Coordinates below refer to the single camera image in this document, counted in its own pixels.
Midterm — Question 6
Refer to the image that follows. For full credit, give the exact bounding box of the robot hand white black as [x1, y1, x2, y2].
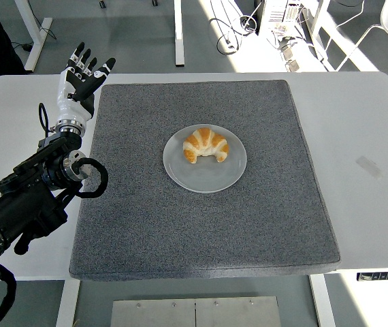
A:
[56, 42, 116, 125]

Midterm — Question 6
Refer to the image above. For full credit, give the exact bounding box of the croissant bread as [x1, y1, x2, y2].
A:
[182, 127, 230, 164]

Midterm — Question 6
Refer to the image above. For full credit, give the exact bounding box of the grey round plate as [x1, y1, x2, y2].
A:
[162, 124, 248, 194]

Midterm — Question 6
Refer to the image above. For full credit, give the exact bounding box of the grey metal plate with screws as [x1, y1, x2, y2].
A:
[111, 296, 281, 327]

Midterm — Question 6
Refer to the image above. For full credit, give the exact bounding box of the white background desk leg wide foot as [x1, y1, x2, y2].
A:
[13, 0, 54, 73]

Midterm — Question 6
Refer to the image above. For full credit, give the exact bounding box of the white background desk leg narrow foot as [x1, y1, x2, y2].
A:
[173, 0, 185, 67]

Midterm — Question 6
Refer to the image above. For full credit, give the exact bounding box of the grey speckled mat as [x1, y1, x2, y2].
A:
[68, 79, 342, 282]

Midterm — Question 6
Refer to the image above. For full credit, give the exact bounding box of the white table leg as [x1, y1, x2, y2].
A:
[309, 274, 336, 327]
[56, 279, 81, 327]

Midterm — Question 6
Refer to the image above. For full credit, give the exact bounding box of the computer tower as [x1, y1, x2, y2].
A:
[257, 0, 306, 37]

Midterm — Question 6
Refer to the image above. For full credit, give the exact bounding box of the table height control panel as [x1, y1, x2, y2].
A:
[356, 270, 388, 282]

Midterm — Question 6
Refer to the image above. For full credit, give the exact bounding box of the thin black cable with adapter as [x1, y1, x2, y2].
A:
[10, 27, 55, 53]

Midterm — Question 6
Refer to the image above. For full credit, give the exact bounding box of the black floor cable loop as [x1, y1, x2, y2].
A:
[209, 13, 260, 55]

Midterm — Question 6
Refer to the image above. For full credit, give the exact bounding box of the white metal rack frame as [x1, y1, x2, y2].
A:
[302, 0, 340, 71]

